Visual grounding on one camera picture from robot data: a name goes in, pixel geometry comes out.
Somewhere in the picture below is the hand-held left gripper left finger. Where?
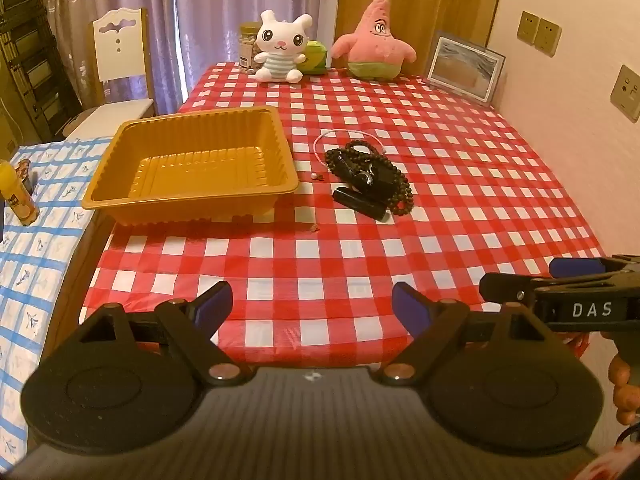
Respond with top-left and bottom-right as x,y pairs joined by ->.
75,281 -> 253,386

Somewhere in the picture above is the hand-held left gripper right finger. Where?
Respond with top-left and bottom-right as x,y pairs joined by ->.
377,281 -> 555,386

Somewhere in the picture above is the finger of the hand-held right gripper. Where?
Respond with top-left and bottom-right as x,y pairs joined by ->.
549,257 -> 608,279
479,272 -> 551,306

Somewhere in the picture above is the dark wooden bead necklace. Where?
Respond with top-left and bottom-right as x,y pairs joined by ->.
325,141 -> 414,217

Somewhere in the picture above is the orange plastic tray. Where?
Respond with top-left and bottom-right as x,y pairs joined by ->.
81,106 -> 300,225

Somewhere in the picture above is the clear bowl with dark items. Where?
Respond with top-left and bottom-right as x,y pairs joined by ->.
313,128 -> 388,171

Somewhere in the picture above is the person's right hand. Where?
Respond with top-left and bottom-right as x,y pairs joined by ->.
600,330 -> 640,426

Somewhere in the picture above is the red checkered tablecloth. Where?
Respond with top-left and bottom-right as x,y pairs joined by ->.
80,60 -> 608,366

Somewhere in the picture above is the red patterned clothing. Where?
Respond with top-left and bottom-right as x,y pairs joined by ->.
575,430 -> 640,480

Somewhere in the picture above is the blue checkered cloth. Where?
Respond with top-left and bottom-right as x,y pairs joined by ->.
0,137 -> 113,461

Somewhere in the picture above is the orange juice bottle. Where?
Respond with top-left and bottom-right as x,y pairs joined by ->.
0,159 -> 40,226

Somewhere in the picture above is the printed picture box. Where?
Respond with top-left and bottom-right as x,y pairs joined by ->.
14,159 -> 39,196

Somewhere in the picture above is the framed picture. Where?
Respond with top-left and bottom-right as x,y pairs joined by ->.
426,31 -> 506,106

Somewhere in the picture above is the jar of nuts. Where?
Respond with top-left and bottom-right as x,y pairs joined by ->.
238,21 -> 263,72

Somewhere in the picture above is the green plush toy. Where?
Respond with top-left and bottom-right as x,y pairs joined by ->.
300,40 -> 331,75

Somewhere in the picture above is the pink starfish plush toy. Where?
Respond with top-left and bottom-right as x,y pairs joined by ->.
331,0 -> 417,81

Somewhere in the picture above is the white bunny plush toy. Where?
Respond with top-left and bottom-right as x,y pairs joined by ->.
253,9 -> 314,84

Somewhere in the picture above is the white wooden chair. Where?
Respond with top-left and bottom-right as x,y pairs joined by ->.
62,7 -> 158,141

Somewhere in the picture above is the purple curtain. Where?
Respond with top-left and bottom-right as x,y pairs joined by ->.
37,0 -> 331,116

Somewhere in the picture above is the black folding rack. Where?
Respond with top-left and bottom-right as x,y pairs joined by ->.
0,0 -> 83,141

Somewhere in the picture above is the gold wall socket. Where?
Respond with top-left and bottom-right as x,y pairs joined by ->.
610,64 -> 640,123
535,17 -> 562,58
516,10 -> 541,43

